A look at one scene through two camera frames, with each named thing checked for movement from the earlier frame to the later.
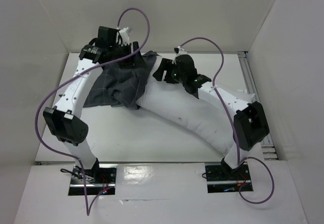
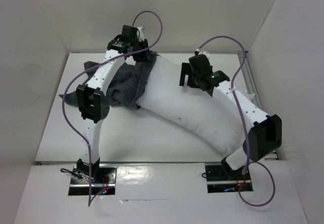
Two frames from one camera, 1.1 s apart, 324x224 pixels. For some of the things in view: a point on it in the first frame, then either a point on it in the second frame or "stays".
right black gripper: (167, 70) to (186, 73)
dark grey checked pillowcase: (122, 87) stays
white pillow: (214, 123) stays
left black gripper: (135, 60) to (145, 56)
